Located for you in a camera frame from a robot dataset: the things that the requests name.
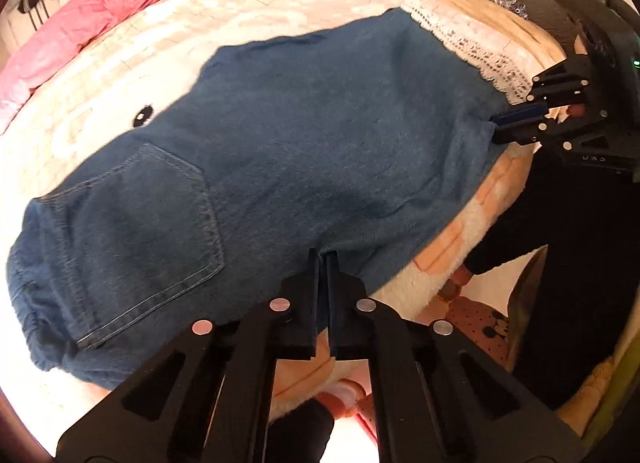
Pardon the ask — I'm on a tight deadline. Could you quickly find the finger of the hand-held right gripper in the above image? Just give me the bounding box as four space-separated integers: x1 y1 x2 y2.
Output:
491 56 592 126
492 110 609 150

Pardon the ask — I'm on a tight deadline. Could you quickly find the orange bear print blanket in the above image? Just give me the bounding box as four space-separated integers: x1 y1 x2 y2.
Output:
0 0 566 444

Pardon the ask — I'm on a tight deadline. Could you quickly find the blue denim pants lace hem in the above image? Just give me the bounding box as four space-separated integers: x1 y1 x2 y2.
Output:
7 0 540 390

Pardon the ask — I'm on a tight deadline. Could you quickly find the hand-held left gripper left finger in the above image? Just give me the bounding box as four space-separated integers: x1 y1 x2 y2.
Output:
55 248 321 463

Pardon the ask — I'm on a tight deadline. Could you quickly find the cartoon mouse print mat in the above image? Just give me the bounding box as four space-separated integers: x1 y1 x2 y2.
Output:
444 295 517 370

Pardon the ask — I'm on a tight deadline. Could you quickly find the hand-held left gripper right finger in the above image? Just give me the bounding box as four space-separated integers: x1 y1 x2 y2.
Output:
325 251 586 463

